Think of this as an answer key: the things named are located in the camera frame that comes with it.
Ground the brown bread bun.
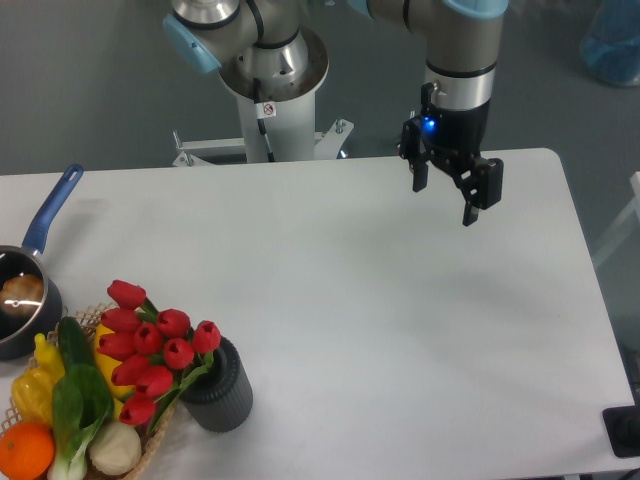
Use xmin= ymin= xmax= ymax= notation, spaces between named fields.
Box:
xmin=1 ymin=274 xmax=44 ymax=317

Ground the blue translucent container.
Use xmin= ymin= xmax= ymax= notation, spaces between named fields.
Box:
xmin=579 ymin=1 xmax=639 ymax=87

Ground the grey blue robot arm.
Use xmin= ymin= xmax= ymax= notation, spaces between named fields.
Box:
xmin=163 ymin=1 xmax=507 ymax=225

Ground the green bok choy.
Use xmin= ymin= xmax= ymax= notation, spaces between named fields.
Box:
xmin=47 ymin=364 xmax=113 ymax=479

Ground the yellow bell pepper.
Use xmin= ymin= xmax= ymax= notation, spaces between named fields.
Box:
xmin=11 ymin=368 xmax=55 ymax=427

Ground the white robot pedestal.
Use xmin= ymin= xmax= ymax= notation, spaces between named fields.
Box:
xmin=173 ymin=26 xmax=354 ymax=166

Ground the orange fruit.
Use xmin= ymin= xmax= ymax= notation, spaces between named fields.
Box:
xmin=1 ymin=422 xmax=55 ymax=480

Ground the yellow corn cob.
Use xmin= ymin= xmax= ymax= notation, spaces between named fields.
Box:
xmin=112 ymin=398 xmax=124 ymax=421

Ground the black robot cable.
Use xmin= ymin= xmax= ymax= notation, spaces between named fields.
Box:
xmin=251 ymin=77 xmax=277 ymax=164

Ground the beige mushroom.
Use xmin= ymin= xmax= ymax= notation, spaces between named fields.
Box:
xmin=89 ymin=421 xmax=142 ymax=476

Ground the green cucumber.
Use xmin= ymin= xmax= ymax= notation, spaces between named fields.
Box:
xmin=57 ymin=316 xmax=95 ymax=370

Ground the white frame at right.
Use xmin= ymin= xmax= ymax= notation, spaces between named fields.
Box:
xmin=591 ymin=171 xmax=639 ymax=269

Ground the dark grey ribbed vase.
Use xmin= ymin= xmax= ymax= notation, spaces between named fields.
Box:
xmin=181 ymin=337 xmax=253 ymax=433

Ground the blue handled saucepan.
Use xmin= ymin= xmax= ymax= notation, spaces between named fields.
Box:
xmin=1 ymin=164 xmax=84 ymax=361

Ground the red tulip bouquet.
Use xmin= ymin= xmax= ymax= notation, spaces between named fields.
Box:
xmin=94 ymin=280 xmax=222 ymax=435

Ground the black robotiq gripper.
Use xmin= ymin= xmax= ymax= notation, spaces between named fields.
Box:
xmin=399 ymin=103 xmax=504 ymax=227

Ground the black device at edge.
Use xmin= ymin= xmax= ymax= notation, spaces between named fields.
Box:
xmin=602 ymin=405 xmax=639 ymax=458

